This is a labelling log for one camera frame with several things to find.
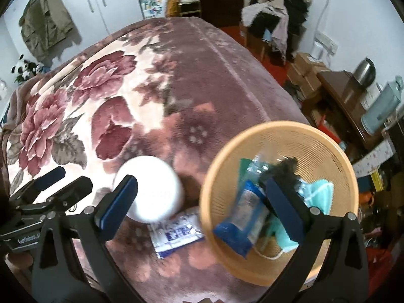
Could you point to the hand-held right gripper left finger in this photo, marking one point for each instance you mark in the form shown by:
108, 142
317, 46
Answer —
120, 205

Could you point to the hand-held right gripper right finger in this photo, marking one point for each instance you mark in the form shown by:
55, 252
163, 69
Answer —
284, 208

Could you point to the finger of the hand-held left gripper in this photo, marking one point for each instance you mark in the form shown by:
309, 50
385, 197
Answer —
75, 189
50, 176

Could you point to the dark furry scrunchie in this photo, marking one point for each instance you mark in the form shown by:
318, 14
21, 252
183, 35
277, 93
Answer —
285, 167

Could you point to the clear bag with blue packet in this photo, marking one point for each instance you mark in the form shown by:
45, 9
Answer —
243, 214

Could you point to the white printed plastic packet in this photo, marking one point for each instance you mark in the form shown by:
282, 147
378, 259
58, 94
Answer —
176, 232

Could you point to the orange plastic basket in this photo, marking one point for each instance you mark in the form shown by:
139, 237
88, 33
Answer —
315, 151

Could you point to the person's left hand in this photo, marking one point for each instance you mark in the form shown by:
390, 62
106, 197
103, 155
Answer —
20, 260

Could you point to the dark green packet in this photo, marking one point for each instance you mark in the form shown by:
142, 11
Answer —
245, 169

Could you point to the floral patterned paper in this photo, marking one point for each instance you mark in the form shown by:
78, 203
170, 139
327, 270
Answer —
372, 159

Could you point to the dark slippers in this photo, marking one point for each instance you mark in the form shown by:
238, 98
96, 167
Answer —
293, 90

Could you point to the dark wooden table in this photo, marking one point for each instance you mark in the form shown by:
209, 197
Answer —
341, 91

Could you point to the stack of cardboard boxes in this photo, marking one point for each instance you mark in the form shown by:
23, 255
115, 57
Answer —
307, 72

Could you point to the teal thermos flask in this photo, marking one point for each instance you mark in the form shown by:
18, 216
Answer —
382, 107

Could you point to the floral plush blanket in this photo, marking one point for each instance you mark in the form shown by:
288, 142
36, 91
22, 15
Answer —
205, 79

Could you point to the olive green parka coat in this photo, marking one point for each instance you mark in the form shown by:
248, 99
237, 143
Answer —
44, 22

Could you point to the steel electric kettle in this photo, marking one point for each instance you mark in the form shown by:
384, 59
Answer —
363, 71

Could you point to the small white humidifier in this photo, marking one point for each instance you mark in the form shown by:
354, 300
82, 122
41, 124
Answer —
317, 50

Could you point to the white wardrobe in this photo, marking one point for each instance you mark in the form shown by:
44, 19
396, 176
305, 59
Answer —
104, 3

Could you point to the white printed bag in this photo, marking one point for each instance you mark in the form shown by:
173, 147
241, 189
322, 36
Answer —
154, 8

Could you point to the pile of clothes on chair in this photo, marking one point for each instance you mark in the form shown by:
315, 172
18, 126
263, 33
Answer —
277, 9

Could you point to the yellow plush toy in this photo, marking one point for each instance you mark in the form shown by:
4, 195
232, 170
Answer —
173, 3

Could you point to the wooden chair with shoes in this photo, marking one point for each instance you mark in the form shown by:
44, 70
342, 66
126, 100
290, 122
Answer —
191, 1

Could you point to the dark wooden door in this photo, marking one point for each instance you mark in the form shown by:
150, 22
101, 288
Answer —
217, 0

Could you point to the white wall power strip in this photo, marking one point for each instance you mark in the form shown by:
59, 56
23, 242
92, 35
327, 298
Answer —
328, 42

